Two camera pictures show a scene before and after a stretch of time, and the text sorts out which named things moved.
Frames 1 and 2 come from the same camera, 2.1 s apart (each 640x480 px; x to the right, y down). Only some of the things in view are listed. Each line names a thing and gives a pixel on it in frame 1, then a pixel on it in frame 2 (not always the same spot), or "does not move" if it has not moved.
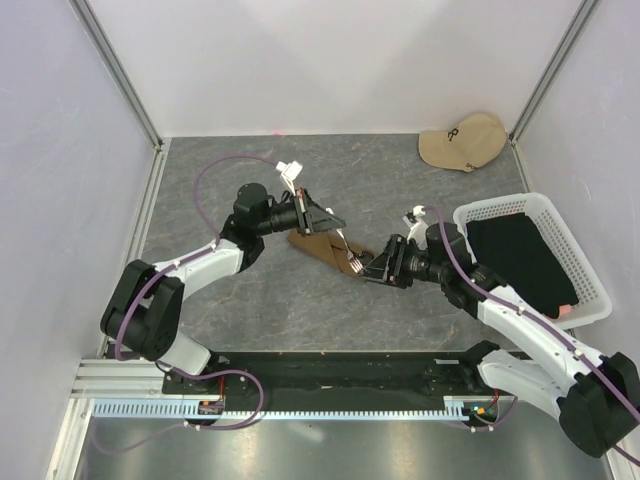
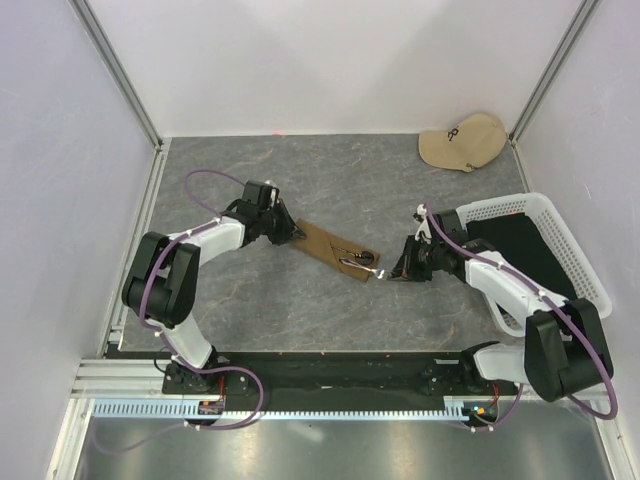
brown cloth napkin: [329, 247] does not move
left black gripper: [314, 217] → [287, 232]
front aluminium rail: [117, 379] does not move
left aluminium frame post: [126, 86] does not move
